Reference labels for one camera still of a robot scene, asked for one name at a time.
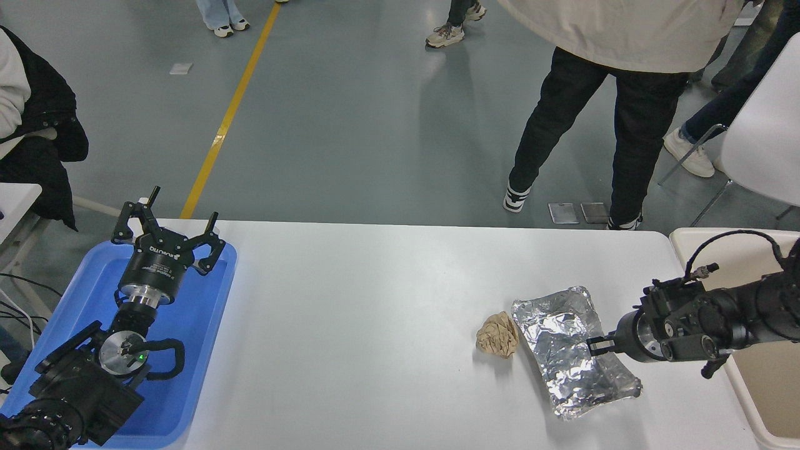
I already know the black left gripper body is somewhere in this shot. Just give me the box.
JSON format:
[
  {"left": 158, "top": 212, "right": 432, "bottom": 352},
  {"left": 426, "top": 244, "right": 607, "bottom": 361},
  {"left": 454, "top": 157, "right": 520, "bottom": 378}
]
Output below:
[{"left": 119, "top": 230, "right": 199, "bottom": 299}]

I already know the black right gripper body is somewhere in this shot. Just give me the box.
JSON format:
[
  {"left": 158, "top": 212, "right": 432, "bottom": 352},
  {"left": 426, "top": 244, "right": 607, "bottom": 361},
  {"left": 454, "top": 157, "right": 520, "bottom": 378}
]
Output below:
[{"left": 609, "top": 311, "right": 651, "bottom": 364}]

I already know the silver foil plate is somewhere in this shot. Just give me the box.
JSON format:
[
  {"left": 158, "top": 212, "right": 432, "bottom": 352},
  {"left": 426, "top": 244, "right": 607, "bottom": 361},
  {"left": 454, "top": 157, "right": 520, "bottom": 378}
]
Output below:
[{"left": 511, "top": 286, "right": 643, "bottom": 421}]

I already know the blue plastic tray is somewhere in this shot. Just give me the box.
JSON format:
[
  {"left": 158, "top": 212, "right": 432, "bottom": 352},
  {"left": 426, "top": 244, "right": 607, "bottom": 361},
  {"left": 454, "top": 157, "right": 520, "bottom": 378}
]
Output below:
[{"left": 0, "top": 241, "right": 238, "bottom": 449}]

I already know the crumpled tan paper ball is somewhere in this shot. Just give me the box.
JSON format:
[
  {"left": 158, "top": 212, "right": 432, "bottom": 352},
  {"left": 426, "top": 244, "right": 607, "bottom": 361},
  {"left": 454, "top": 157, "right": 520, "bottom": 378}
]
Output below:
[{"left": 476, "top": 311, "right": 521, "bottom": 359}]

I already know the white side table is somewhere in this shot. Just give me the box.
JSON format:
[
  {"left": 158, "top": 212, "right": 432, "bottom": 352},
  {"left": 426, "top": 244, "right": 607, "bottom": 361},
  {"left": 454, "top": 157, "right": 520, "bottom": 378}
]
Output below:
[{"left": 0, "top": 183, "right": 57, "bottom": 316}]

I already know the large pale bin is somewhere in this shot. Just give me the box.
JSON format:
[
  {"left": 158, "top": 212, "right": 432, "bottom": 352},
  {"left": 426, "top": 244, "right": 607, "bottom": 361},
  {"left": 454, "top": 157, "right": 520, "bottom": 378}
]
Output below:
[{"left": 670, "top": 227, "right": 800, "bottom": 450}]

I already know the white chair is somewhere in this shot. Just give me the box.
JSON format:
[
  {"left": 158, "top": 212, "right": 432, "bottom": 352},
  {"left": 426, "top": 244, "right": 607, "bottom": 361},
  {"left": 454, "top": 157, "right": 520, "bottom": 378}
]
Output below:
[{"left": 657, "top": 31, "right": 800, "bottom": 227}]

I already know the black cable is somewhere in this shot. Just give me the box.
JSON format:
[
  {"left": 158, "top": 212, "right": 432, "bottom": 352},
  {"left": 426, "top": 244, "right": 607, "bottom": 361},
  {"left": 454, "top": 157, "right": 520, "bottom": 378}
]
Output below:
[{"left": 0, "top": 273, "right": 64, "bottom": 297}]

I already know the white cable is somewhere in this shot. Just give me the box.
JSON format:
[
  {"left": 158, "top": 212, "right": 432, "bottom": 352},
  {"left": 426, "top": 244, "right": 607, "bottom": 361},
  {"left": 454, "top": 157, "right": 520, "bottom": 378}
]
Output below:
[{"left": 0, "top": 287, "right": 36, "bottom": 348}]

